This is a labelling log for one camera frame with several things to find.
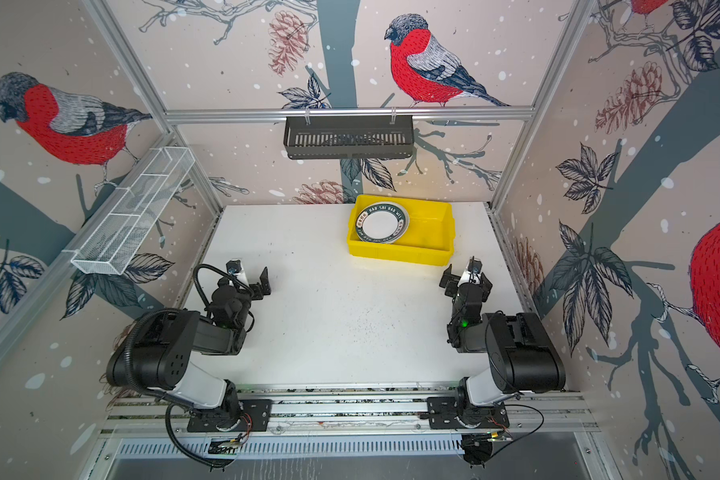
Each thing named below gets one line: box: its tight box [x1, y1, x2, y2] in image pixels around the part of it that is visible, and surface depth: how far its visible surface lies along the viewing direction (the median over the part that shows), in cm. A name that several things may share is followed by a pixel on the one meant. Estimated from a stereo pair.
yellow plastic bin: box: [348, 195, 455, 266], surface depth 106 cm
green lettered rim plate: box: [356, 201, 410, 245], surface depth 109 cm
